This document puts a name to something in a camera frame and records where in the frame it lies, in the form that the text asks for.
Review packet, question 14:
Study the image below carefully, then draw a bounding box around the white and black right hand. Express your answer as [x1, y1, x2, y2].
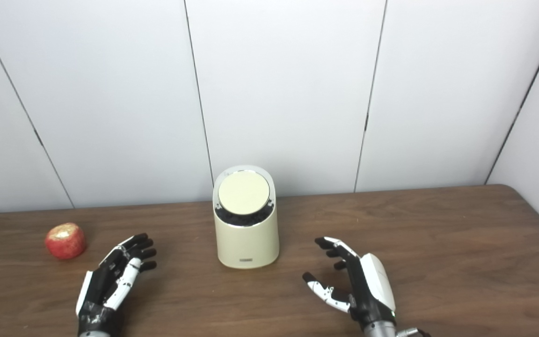
[302, 236, 397, 328]

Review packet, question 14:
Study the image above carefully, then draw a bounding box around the cream-colored bin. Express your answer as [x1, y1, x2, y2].
[212, 165, 280, 270]

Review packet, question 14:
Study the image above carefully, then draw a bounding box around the round cream bin lid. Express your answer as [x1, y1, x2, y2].
[218, 170, 270, 216]

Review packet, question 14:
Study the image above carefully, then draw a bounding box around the white and black left hand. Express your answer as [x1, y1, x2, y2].
[75, 233, 158, 335]

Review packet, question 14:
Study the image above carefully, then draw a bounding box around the red apple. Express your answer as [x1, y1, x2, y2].
[45, 222, 87, 260]

